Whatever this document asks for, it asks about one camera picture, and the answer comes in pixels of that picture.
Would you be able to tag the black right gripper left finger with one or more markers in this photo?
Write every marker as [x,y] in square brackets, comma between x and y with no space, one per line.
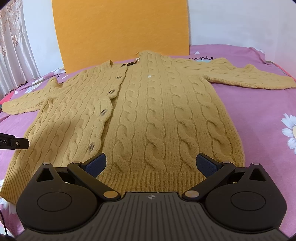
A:
[85,174]

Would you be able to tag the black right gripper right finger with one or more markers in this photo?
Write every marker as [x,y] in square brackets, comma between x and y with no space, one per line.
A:
[215,173]

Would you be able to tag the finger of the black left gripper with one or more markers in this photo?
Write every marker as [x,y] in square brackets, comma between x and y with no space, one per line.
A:
[9,142]

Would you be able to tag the mustard cable knit cardigan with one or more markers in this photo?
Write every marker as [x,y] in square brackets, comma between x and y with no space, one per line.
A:
[151,119]

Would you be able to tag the pink floral bed sheet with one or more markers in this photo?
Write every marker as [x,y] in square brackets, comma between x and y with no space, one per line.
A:
[263,119]

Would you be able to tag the beige patterned curtain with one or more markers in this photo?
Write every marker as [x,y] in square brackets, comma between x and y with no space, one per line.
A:
[17,61]

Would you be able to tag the orange board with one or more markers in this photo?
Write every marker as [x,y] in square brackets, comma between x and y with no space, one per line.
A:
[92,32]

